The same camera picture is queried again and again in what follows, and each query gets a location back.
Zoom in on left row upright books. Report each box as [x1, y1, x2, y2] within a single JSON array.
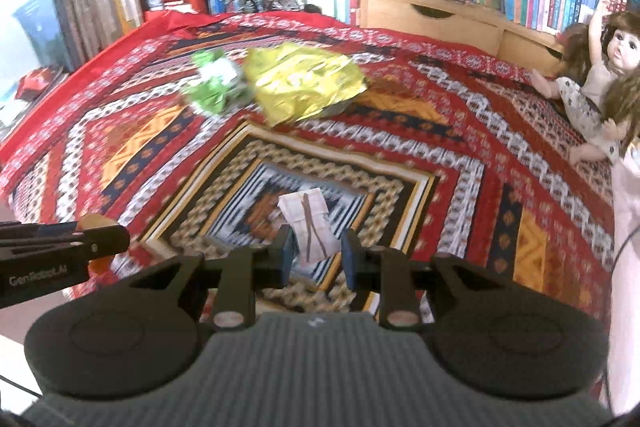
[[13, 0, 143, 72]]

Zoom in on green plastic bag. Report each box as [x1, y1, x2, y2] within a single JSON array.
[[181, 49, 253, 116]]

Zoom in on miniature black bicycle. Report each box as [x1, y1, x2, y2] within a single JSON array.
[[224, 0, 305, 14]]

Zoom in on gold foil wrapper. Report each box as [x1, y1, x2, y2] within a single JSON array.
[[243, 42, 367, 127]]

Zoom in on red crumpled snack bag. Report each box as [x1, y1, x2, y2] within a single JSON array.
[[15, 67, 63, 102]]

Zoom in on red patterned tablecloth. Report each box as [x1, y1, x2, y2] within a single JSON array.
[[1, 14, 614, 318]]

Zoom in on wooden drawer shelf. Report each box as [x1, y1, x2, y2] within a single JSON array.
[[360, 0, 562, 76]]

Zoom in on brown haired doll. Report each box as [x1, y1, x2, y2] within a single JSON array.
[[530, 0, 639, 165]]

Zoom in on person left hand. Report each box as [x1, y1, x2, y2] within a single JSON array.
[[76, 213, 118, 277]]

